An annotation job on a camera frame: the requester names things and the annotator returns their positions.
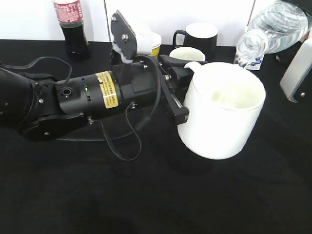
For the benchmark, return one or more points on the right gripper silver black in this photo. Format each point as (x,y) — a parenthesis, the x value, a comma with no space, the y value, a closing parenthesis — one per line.
(296,23)

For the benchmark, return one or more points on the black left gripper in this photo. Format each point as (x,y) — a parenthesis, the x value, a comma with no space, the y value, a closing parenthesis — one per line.
(159,82)

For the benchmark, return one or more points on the clear water bottle green label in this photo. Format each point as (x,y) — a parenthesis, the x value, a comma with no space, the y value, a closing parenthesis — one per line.
(266,20)

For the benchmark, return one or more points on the white ceramic mug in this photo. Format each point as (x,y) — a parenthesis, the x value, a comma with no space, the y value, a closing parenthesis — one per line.
(224,103)

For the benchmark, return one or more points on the yellow cup white lid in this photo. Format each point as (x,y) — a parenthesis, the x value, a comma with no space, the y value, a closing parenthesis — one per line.
(147,41)

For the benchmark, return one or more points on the red ceramic mug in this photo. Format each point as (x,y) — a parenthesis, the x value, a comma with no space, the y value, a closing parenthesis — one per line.
(187,53)

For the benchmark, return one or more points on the black ceramic mug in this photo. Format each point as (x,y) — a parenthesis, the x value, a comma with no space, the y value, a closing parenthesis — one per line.
(200,35)

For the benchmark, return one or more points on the white blueberry milk carton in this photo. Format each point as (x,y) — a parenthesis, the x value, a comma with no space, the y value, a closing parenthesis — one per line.
(255,44)

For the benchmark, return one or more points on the cola bottle red label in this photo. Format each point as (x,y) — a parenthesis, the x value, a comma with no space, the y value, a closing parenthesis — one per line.
(70,17)

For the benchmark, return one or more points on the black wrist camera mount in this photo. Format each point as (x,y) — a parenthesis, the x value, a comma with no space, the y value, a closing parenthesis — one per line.
(124,38)

